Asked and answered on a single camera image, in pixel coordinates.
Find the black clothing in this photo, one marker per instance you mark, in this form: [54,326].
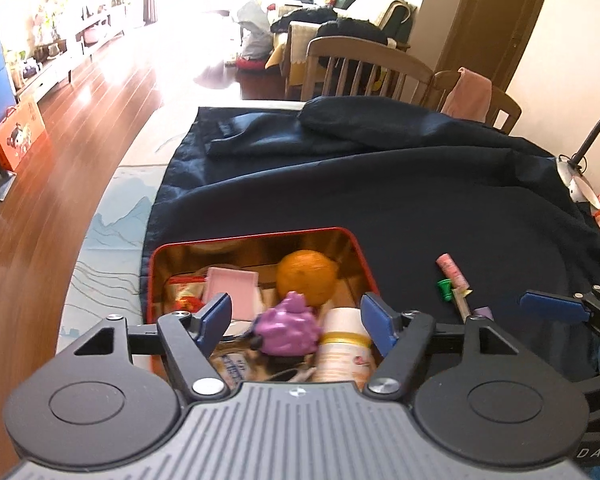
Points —
[350,30]

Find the pink tube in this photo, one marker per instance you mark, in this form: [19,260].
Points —
[451,269]

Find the white bottle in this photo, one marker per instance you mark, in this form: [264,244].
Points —
[342,350]

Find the printed table mat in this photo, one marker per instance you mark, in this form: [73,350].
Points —
[115,225]

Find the purple block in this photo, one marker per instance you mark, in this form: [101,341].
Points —
[484,313]

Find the red-edged packet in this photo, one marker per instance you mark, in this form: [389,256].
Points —
[182,295]

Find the white sunglasses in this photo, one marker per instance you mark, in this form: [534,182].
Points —
[285,375]

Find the purple spiky toy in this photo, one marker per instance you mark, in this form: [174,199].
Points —
[287,330]

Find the pink ribbed block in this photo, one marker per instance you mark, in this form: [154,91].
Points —
[232,290]

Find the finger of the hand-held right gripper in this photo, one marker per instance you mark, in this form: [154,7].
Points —
[555,306]

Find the white low cabinet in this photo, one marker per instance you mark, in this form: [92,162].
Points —
[65,55]

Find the red tin box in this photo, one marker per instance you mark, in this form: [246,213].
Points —
[205,255]

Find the small yellow-green piece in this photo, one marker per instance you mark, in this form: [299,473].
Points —
[466,291]

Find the desk lamp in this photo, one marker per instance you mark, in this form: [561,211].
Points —
[587,140]

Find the orange printed box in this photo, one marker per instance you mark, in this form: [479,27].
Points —
[20,137]

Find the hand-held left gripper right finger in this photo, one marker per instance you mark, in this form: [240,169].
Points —
[377,322]

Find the brown door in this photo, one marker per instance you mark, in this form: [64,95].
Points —
[490,15]

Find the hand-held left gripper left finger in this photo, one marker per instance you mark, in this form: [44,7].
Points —
[215,317]

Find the white bag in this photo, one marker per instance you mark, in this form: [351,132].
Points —
[255,30]

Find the wooden chair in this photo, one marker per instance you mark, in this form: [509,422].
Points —
[505,105]
[370,57]

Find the pink cloth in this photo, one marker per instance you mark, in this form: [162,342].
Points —
[467,95]

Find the dark blue cloth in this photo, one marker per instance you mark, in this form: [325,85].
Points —
[380,185]

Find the orange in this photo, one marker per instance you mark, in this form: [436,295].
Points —
[307,275]

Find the green pin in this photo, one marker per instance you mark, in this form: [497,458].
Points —
[445,290]

